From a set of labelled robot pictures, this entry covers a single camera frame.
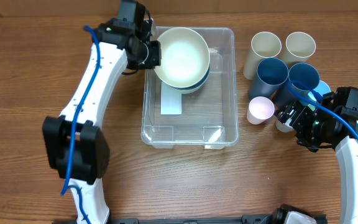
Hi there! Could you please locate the white label in bin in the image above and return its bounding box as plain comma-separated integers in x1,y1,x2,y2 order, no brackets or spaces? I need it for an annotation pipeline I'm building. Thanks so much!
160,82,182,115

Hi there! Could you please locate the small grey cup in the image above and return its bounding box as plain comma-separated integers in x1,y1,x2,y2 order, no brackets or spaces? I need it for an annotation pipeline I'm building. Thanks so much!
275,118,294,133

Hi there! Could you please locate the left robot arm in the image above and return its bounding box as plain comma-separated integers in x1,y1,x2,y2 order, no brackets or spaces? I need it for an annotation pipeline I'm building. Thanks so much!
42,1,162,223

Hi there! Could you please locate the clear plastic storage bin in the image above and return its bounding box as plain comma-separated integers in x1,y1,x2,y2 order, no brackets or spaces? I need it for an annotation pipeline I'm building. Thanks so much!
140,27,239,149

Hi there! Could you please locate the left blue cable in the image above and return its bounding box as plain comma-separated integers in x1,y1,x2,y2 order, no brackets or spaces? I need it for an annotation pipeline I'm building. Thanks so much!
60,24,102,224

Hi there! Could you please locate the small pink cup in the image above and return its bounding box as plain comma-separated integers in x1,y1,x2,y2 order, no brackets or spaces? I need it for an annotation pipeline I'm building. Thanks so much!
247,96,275,124

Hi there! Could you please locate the right blue cable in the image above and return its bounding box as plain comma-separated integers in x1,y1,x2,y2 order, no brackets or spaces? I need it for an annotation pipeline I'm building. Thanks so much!
287,79,358,222

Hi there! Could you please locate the dark blue bowl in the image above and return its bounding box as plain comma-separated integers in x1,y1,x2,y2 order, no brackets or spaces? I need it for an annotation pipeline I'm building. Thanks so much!
170,68,210,91

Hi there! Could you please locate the cream tall cup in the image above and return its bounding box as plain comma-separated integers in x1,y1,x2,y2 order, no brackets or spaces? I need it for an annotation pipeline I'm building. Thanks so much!
243,31,282,80
280,32,316,68

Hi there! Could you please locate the small light blue cup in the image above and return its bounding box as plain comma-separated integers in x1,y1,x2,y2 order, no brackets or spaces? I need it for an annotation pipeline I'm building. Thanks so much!
305,80,331,102

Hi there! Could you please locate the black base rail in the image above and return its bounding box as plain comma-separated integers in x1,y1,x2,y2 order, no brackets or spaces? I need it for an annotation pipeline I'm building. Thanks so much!
107,204,328,224

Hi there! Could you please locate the blue cable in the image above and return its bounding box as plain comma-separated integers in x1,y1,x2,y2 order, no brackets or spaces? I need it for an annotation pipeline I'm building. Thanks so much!
60,24,102,224
287,79,358,222

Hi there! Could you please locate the dark blue tall cup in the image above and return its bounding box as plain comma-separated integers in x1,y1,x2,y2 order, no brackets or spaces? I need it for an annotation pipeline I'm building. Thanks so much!
272,63,320,108
248,57,288,100

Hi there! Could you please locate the large cream bowl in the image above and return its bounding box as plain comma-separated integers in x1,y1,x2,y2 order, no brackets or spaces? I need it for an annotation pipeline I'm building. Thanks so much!
154,27,211,88

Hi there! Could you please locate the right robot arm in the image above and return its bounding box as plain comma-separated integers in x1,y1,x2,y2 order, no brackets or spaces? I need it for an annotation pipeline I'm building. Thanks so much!
275,85,358,223

